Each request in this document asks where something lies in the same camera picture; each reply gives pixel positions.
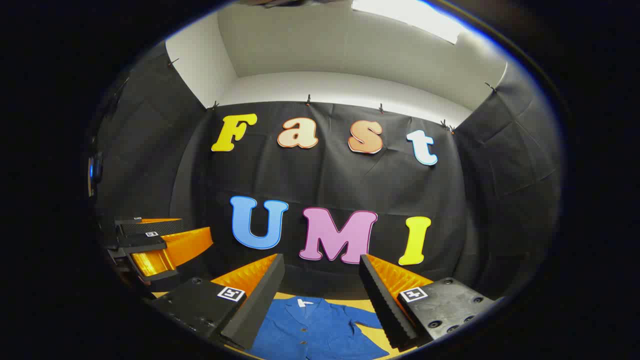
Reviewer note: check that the row of small cloth clips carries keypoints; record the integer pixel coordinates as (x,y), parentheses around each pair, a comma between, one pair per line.
(308,99)

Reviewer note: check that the blue button shirt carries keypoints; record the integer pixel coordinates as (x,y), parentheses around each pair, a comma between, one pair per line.
(310,330)

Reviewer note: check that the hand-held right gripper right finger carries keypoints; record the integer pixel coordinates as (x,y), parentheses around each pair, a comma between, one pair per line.
(382,305)

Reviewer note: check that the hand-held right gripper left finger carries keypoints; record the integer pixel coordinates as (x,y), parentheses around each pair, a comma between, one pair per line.
(252,305)

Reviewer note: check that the ceiling light panel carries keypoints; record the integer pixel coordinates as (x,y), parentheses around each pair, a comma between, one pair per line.
(405,15)

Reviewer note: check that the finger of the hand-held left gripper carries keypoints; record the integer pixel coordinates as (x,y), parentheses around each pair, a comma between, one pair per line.
(150,227)
(185,247)

